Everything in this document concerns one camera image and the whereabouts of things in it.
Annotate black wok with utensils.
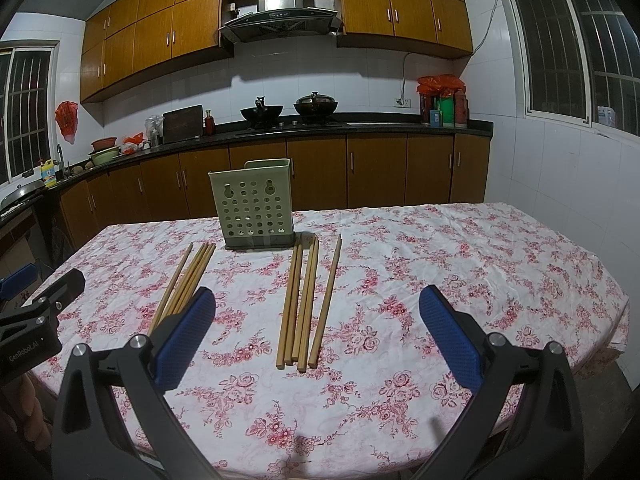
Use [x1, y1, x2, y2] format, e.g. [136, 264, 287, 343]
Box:
[241, 96, 283, 128]

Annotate person's left hand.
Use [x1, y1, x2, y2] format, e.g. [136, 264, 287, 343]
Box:
[1, 374, 51, 451]

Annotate yellow detergent bottle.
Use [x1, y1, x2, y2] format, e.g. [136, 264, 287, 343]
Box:
[40, 159, 58, 188]

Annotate black countertop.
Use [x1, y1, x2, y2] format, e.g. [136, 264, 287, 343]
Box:
[0, 112, 495, 221]

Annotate green bowl with red lid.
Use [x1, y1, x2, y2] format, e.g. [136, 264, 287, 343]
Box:
[90, 136, 120, 166]

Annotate wooden lower base cabinets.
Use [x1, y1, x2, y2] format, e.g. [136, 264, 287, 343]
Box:
[61, 132, 490, 248]

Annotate red bag on counter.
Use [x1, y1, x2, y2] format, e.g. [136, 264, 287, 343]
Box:
[120, 132, 145, 155]

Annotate floral pink white tablecloth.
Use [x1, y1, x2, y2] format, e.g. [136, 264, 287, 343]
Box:
[58, 204, 630, 479]

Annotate clear glass jar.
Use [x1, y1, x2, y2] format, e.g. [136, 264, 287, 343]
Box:
[144, 115, 164, 148]

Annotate dark cutting board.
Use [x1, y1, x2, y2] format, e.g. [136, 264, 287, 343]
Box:
[163, 105, 204, 144]

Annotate green perforated utensil holder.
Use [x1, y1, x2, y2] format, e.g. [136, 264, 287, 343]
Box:
[208, 158, 295, 250]

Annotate left barred window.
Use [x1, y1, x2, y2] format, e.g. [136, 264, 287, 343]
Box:
[0, 48, 52, 184]

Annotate barred window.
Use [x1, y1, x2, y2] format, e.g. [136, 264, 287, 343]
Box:
[0, 48, 52, 184]
[511, 0, 639, 136]

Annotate red sauce bottle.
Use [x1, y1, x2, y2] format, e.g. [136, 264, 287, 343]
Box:
[204, 110, 215, 136]

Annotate green box on counter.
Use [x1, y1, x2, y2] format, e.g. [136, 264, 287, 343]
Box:
[437, 96, 456, 128]

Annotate black lidded wok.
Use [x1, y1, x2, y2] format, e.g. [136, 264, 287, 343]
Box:
[294, 91, 338, 124]

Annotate steel range hood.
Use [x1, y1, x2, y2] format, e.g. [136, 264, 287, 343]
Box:
[219, 0, 343, 44]

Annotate right barred window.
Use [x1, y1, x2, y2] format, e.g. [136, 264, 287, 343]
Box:
[511, 0, 639, 136]

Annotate red plastic bag on wall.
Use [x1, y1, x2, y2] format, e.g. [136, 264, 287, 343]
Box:
[54, 101, 78, 144]

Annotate wall power outlet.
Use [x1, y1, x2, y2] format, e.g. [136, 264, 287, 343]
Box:
[394, 98, 411, 108]

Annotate wooden upper wall cabinets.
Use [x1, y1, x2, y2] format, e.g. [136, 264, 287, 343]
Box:
[79, 0, 474, 102]

